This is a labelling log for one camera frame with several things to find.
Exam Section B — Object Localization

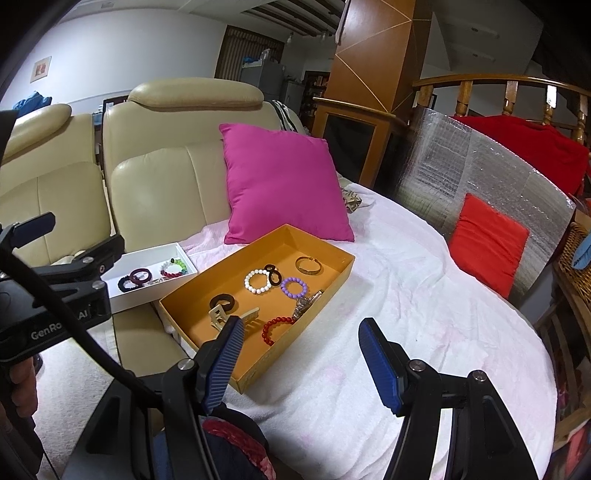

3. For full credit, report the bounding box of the wooden railing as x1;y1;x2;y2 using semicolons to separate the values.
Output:
411;75;591;139

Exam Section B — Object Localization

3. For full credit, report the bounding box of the purple bead bracelet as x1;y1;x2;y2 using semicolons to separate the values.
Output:
280;276;308;300

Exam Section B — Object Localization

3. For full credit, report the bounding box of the cream leather sofa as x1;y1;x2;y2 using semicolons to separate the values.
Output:
0;78;306;370

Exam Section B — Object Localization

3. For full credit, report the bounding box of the wooden column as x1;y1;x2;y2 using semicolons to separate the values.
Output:
330;0;435;116

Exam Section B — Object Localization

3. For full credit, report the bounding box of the red cushion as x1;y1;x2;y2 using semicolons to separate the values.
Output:
448;193;530;299

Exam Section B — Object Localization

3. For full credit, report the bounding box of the blue cloth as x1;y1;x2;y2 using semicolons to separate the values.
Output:
573;233;591;271
11;91;52;114

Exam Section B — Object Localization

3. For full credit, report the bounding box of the wicker basket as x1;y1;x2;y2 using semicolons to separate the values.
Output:
551;222;591;334

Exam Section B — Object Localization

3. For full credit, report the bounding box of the grey refrigerator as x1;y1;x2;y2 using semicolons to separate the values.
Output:
240;62;287;103

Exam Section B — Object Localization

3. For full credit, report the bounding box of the wooden slatted door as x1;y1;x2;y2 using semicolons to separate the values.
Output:
215;25;283;85

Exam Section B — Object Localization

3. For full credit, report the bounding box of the beige patterned cloth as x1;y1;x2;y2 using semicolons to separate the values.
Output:
341;187;371;214

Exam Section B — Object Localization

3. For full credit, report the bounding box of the person's left hand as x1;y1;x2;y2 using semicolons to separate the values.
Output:
8;357;40;418

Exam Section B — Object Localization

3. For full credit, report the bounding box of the framed wall picture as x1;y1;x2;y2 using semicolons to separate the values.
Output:
31;56;52;84

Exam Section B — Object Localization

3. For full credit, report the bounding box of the white cardboard box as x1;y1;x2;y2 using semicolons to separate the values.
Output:
99;242;199;315

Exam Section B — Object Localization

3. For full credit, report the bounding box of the black cable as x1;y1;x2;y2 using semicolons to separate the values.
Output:
0;240;222;480

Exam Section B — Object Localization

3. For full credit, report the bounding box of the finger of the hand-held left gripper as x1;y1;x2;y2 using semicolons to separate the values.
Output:
0;211;56;252
32;234;126;289

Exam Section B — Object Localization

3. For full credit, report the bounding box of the person's dark red clothing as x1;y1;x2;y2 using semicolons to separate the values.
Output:
152;405;271;480

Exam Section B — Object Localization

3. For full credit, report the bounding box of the orange cardboard box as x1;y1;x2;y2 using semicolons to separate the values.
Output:
159;224;356;395

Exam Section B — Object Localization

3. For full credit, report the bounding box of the black hair scrunchie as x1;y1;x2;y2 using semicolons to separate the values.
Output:
209;292;236;319

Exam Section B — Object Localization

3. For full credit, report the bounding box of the wooden glass-front cabinet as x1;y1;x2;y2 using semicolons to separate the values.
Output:
311;95;410;191

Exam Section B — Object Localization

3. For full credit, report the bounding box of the silver metal hair clip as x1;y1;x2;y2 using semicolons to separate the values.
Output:
292;290;325;319

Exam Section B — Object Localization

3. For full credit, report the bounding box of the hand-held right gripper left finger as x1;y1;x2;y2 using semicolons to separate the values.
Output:
60;316;246;480

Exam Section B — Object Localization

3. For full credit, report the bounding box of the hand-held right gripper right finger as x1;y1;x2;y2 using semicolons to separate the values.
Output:
358;318;539;480

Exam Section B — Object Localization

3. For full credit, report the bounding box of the red blanket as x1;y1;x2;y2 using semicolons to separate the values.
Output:
450;115;591;200

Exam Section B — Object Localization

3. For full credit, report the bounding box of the magenta pillow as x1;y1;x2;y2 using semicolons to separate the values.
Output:
219;123;356;244

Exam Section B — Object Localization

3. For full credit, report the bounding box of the dark bookshelf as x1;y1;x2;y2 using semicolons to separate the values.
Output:
302;71;331;136

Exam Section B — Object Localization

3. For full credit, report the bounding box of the silver foil insulation board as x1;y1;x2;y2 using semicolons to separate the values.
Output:
392;108;578;306

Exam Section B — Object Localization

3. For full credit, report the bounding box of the white bead bracelet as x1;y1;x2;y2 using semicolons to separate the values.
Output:
244;269;273;295

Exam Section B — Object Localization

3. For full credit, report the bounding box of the beige claw hair clip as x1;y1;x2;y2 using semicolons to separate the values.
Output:
208;305;260;335

